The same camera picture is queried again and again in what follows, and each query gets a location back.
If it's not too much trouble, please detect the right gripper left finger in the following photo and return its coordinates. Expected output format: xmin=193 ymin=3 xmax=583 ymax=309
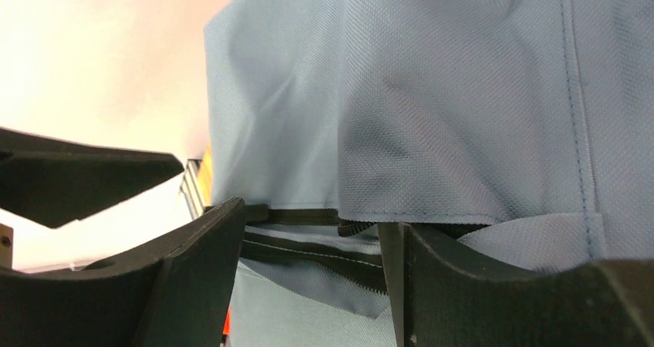
xmin=1 ymin=198 xmax=245 ymax=346

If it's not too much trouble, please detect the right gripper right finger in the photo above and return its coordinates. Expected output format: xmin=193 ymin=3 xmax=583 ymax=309
xmin=379 ymin=223 xmax=653 ymax=347

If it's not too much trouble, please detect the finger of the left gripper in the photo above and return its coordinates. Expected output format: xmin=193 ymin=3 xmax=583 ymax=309
xmin=1 ymin=129 xmax=184 ymax=228

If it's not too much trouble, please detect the blue grey backpack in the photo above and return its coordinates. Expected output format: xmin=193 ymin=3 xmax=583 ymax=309
xmin=204 ymin=0 xmax=653 ymax=346

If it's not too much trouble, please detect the orange cloth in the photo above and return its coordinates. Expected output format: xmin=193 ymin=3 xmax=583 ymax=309
xmin=222 ymin=308 xmax=231 ymax=340

